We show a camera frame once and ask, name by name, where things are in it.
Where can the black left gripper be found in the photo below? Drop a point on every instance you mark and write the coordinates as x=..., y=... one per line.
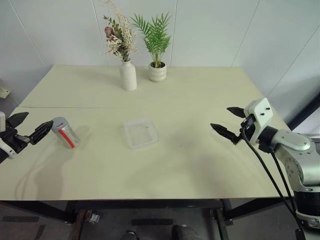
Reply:
x=12, y=140

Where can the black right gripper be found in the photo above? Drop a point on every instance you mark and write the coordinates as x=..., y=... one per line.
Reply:
x=251, y=132

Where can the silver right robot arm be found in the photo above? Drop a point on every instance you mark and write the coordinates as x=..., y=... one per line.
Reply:
x=297, y=150

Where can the clear plastic tray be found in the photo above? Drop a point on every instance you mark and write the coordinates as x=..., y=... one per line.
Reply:
x=141, y=133

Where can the white ribbed plant pot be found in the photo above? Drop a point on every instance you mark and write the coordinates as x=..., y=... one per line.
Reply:
x=157, y=72

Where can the white ceramic vase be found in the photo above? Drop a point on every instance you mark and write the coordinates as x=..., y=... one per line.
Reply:
x=128, y=77

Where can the metal caster wheel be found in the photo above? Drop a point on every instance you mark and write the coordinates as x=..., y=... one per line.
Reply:
x=93, y=219

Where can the green palm plant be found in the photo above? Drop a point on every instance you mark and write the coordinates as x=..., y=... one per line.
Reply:
x=156, y=35

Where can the dried flower bouquet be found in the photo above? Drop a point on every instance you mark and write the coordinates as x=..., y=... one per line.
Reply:
x=120, y=37

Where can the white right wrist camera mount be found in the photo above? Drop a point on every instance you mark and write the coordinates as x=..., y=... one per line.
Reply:
x=261, y=110

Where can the beige wall bracket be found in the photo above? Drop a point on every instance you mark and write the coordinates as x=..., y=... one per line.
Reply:
x=3, y=92

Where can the dark door frame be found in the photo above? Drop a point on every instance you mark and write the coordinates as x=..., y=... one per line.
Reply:
x=303, y=115

